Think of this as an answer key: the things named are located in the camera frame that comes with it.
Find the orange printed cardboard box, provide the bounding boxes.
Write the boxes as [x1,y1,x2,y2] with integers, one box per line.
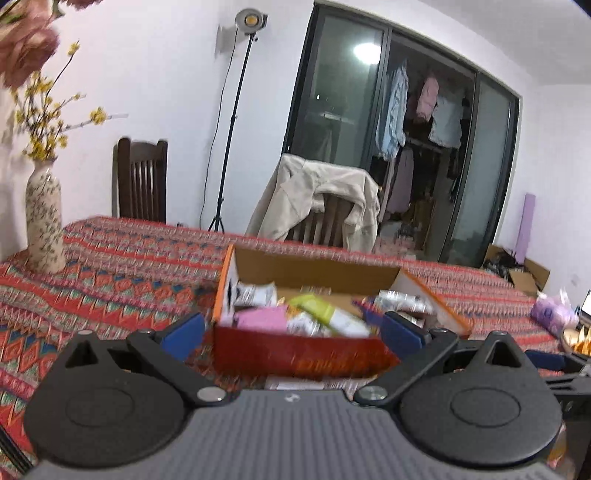
[211,244,474,382]

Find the dark wooden chair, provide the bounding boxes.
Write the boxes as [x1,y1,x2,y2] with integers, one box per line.
[113,137,168,223]
[285,193,355,248]

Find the red patterned tablecloth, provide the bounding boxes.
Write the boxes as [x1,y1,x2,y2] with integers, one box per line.
[0,215,591,480]

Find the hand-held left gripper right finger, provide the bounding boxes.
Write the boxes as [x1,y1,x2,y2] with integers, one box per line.
[353,311,539,409]

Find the pink artificial flowers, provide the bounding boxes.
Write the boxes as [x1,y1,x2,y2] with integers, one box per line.
[0,0,105,89]

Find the black framed sliding glass door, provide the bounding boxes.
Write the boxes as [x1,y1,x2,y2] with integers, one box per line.
[282,0,520,269]

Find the bowl of orange snacks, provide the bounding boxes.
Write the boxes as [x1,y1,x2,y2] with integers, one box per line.
[560,322,591,356]

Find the silver white snack packet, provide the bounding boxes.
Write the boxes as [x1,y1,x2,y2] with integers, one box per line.
[233,282,278,308]

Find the mauve hanging garment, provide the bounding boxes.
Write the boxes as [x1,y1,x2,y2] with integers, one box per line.
[385,147,415,213]

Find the white hanging blouse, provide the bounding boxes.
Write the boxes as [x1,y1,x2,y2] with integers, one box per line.
[428,94,464,149]

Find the purple snack packet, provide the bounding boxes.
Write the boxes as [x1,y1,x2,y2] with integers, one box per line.
[235,304,290,331]

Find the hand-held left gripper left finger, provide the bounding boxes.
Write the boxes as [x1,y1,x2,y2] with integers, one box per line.
[51,314,229,408]

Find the pink hanging jacket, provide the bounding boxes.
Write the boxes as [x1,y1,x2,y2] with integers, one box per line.
[416,76,440,119]

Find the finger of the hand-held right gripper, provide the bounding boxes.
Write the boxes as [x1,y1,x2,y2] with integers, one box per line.
[526,352,591,377]

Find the studio light on stand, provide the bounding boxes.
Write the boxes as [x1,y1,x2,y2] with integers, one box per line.
[207,8,269,232]

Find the silver orange snack packet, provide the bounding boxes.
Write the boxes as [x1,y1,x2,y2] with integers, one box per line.
[376,289,433,315]

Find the purple tissue pack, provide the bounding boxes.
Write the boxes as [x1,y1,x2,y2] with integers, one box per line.
[530,289,581,340]

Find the green white snack packet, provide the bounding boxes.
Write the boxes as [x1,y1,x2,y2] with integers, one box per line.
[322,308,371,337]
[288,294,343,325]

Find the yellow flower branches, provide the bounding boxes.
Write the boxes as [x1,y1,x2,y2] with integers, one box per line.
[11,41,110,162]

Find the floral ceramic vase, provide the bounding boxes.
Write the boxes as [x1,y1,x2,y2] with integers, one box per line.
[25,161,66,274]

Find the beige jacket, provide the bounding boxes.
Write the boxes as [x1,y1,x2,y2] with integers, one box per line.
[244,153,382,253]

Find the purple rolled yoga mat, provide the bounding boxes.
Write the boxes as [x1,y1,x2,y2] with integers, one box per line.
[514,193,537,265]

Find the light blue hanging shirt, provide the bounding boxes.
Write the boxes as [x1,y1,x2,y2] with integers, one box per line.
[374,62,410,160]

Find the yellow paper bag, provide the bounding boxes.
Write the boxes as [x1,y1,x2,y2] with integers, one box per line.
[415,198,435,237]

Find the brown cardboard box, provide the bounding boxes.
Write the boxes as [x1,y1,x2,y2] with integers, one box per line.
[482,243,550,296]

